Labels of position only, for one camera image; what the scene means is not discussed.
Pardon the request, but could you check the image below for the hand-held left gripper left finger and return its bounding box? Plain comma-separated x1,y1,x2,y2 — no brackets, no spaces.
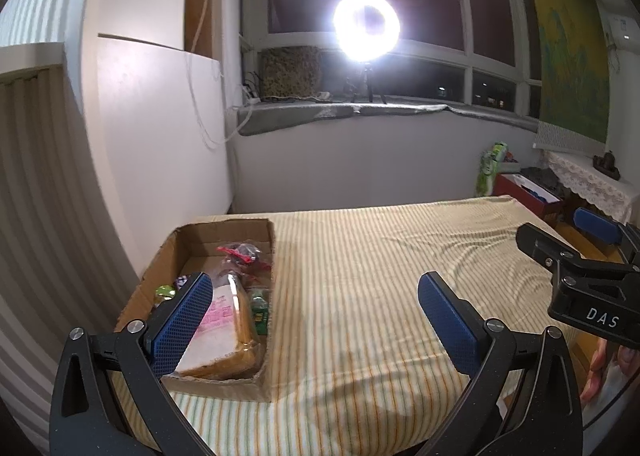
48,272,216,456

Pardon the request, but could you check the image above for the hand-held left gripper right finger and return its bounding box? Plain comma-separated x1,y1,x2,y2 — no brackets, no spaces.
418,271,583,456

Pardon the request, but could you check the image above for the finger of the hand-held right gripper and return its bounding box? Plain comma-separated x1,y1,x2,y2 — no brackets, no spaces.
573,207,640,267
516,222,640,287

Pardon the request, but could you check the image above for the sliced bread packet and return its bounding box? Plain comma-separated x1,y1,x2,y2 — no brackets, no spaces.
175,273,262,379

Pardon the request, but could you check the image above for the clear red-ended snack packet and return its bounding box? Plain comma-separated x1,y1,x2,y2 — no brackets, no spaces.
216,243,275,282

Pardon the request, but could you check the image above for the cardboard box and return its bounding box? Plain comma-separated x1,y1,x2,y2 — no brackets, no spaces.
114,218,277,404

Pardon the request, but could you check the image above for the person's right hand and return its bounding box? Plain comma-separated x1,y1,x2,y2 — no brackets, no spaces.
581,341,640,405

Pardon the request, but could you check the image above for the white lace cloth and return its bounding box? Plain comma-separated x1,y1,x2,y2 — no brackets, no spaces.
542,150,640,227

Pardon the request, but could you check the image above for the red box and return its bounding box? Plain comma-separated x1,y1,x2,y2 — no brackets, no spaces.
492,172,566,219

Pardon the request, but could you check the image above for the dark figurine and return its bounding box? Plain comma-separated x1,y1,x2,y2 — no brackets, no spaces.
592,151,622,181

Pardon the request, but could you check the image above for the dark cloth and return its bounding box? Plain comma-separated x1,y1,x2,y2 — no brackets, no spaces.
520,167,563,197

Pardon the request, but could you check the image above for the green tissue pack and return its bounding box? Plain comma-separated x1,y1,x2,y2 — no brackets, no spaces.
475,142,510,197

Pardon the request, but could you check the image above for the striped bedsheet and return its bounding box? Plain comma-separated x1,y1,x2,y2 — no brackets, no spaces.
107,195,591,456

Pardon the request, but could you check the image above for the white wardrobe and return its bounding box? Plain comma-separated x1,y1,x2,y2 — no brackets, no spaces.
80,0,236,257

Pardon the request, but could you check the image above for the beige pleated curtain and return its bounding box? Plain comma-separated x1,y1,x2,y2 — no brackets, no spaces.
0,63,146,437

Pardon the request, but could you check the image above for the black tripod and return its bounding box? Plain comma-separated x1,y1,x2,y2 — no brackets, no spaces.
351,62,387,104

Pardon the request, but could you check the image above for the patterned cushion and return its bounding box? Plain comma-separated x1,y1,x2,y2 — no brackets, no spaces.
260,47,323,98

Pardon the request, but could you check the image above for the green yellow wall poster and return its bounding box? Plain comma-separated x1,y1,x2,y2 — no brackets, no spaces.
515,0,613,144

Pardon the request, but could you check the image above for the white cable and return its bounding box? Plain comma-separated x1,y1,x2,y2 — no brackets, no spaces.
185,0,251,149

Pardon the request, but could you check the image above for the ring light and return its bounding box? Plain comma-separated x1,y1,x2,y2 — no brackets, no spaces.
332,0,402,62

